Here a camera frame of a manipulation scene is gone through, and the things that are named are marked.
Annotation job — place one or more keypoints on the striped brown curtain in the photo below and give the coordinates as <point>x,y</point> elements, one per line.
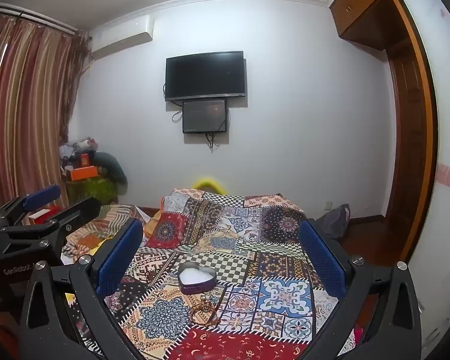
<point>26,112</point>

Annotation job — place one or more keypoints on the yellow plastic seat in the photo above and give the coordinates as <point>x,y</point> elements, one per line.
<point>209,184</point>

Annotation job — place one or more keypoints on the white wall socket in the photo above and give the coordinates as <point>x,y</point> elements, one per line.
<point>327,205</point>

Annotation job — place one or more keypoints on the wooden overhead cabinet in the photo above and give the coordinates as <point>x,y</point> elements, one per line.
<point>363,7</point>

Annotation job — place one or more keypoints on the striped geometric quilt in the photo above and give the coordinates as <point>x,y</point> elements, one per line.
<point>97,225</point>

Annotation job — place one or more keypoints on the white sliding wardrobe door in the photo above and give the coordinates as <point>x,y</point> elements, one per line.
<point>440,165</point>

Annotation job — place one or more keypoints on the patchwork printed blanket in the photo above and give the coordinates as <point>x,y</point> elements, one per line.
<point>225,255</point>

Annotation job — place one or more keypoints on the white air conditioner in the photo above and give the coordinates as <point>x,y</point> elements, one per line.
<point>120,37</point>

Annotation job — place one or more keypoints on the wooden door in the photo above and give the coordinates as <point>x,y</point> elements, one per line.
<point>407,150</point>

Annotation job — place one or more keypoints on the orange pillow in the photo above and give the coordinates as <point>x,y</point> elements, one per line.
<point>155,214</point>

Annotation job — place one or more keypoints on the yellow cloth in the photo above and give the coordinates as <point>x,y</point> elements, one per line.
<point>95,248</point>

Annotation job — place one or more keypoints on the dark green stuffed toy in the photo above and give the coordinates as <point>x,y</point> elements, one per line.
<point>114,168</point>

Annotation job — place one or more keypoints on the orange box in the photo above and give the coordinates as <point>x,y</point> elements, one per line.
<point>84,172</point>

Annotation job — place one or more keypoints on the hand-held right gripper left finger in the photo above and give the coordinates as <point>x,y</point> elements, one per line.
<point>120,258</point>

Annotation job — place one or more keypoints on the small black wall monitor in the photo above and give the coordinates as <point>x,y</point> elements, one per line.
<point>204,116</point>

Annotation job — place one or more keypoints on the grey plastic bag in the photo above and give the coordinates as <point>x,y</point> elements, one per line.
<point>335,217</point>

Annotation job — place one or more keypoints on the black wall television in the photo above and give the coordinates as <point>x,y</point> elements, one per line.
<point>205,75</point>

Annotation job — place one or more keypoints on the purple heart-shaped tin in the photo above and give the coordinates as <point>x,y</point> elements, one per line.
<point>195,278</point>

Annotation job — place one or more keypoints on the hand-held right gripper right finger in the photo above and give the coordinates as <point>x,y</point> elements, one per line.
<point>321,258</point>

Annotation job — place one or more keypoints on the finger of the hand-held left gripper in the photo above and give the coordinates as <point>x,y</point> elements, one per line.
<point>43,196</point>
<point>80,210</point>

